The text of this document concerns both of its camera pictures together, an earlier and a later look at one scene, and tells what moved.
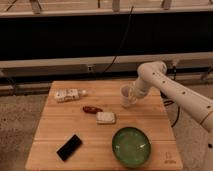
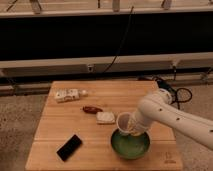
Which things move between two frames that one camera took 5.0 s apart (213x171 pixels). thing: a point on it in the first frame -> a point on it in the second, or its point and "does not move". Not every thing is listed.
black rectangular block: [69, 148] does not move
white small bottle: [69, 94] does not move
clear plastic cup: [127, 95] -> [122, 123]
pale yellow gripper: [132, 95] -> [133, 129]
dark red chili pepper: [92, 110] does not move
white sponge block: [105, 117] does not move
